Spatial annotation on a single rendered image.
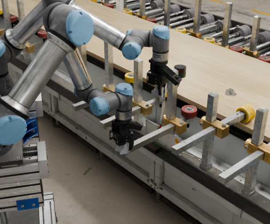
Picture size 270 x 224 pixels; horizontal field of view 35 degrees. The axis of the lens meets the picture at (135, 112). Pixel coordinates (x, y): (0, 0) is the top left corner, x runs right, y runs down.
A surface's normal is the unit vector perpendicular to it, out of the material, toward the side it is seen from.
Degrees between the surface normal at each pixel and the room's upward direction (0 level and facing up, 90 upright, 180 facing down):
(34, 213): 0
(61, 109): 90
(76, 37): 85
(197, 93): 0
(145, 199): 0
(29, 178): 90
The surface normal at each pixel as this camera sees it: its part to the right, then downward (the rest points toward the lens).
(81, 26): 0.72, 0.26
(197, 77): 0.00, -0.87
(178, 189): -0.75, 0.32
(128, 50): -0.21, 0.48
